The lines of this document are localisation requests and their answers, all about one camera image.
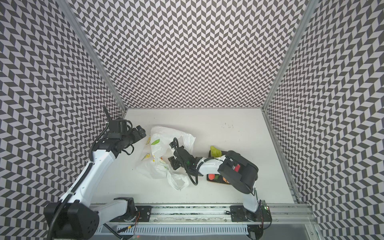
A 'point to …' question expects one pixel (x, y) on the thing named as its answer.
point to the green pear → (215, 152)
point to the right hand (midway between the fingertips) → (172, 159)
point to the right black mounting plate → (239, 213)
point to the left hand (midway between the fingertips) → (139, 135)
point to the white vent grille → (175, 230)
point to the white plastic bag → (154, 160)
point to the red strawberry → (211, 176)
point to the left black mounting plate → (143, 213)
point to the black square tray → (220, 179)
